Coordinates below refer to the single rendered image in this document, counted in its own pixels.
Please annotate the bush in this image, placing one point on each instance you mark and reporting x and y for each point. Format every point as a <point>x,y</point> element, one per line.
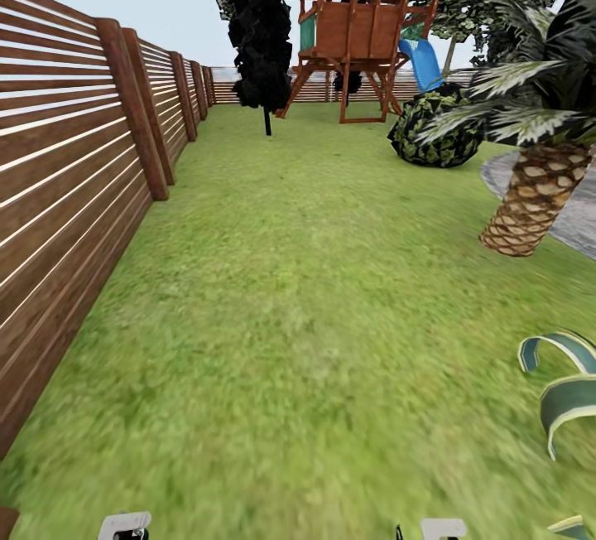
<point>453,150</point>
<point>555,132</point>
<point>511,54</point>
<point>564,399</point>

